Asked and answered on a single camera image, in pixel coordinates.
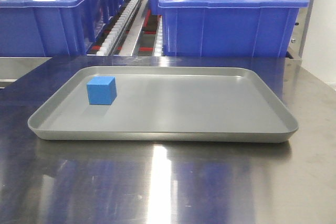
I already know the blue cube block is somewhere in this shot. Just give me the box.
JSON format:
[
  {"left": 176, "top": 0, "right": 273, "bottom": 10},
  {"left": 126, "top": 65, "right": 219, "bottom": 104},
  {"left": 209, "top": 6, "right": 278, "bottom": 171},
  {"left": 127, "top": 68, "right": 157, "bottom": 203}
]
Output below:
[{"left": 86, "top": 76, "right": 117, "bottom": 105}]

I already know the grey metal tray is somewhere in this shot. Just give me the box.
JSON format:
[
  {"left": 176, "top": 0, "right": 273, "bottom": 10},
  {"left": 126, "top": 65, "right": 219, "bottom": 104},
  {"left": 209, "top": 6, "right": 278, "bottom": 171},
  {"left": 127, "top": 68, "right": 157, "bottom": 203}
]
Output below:
[{"left": 28, "top": 66, "right": 299, "bottom": 143}]

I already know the white roller track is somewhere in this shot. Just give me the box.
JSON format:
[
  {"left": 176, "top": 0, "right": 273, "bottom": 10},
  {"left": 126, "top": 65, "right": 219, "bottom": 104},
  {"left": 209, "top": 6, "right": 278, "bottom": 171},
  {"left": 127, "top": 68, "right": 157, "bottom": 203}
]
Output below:
[{"left": 96, "top": 0, "right": 140, "bottom": 56}]

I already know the blue plastic bin left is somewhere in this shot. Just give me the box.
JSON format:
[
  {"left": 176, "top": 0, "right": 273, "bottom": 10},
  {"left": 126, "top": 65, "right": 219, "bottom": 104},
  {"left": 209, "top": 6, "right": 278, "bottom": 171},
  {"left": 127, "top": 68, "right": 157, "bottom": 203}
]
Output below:
[{"left": 1, "top": 0, "right": 124, "bottom": 57}]

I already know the metal shelf upright post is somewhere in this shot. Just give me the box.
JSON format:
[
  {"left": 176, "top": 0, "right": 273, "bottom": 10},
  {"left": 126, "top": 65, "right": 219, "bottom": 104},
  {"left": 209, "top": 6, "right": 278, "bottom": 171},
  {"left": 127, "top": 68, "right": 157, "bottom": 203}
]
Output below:
[{"left": 288, "top": 0, "right": 314, "bottom": 61}]

